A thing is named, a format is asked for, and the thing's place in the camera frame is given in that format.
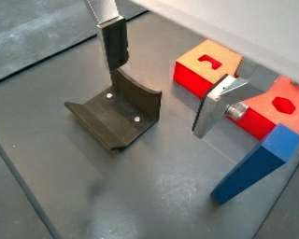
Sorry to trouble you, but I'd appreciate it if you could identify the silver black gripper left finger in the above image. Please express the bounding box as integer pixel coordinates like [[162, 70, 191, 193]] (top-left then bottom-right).
[[84, 0, 128, 71]]

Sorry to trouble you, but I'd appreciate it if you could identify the blue rectangular block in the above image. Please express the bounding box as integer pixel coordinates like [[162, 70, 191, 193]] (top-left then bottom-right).
[[211, 124, 299, 204]]

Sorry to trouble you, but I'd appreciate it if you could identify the red shape sorter board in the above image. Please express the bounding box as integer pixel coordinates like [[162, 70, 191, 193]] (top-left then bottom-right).
[[173, 40, 299, 139]]

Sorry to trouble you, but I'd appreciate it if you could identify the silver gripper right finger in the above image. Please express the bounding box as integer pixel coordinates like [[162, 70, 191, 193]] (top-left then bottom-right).
[[192, 75, 248, 138]]

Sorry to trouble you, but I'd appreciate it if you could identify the black curved holder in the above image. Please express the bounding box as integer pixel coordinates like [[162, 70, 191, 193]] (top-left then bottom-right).
[[65, 69, 161, 150]]

